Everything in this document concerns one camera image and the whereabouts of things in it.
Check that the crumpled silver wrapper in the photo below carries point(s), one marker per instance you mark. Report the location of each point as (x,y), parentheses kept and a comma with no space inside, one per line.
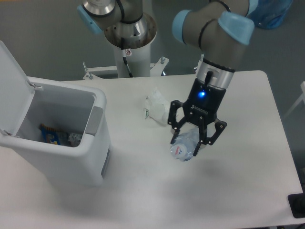
(70,139)

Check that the blue yellow snack wrapper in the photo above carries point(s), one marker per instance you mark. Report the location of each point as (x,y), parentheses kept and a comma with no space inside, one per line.
(50,135)

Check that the clear plastic water bottle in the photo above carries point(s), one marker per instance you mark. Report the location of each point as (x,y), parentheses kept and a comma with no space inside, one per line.
(184,145)

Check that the black device at table edge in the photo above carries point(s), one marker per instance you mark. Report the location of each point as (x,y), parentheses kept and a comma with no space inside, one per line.
(297,205)

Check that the white pedestal base frame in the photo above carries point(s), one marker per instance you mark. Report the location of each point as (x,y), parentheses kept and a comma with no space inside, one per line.
(126,68)

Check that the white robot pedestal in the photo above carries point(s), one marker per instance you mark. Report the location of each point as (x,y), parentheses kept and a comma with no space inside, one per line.
(132,39)

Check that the white trash can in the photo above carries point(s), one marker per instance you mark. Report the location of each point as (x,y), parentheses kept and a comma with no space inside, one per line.
(59,128)

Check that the blue plastic bag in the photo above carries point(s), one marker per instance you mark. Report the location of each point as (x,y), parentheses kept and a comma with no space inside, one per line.
(268,14)

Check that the white trash can lid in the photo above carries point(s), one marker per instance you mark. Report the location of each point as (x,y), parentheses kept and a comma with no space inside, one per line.
(16,93)

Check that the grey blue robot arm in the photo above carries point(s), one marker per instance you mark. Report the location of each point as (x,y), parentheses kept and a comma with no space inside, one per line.
(221,30)

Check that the white frame at right edge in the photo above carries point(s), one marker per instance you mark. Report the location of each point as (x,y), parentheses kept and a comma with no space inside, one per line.
(300,101)

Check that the clear plastic packaging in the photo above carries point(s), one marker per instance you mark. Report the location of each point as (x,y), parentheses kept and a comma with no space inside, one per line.
(156,107)

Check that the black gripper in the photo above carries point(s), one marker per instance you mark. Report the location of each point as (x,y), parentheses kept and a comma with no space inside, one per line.
(202,102)

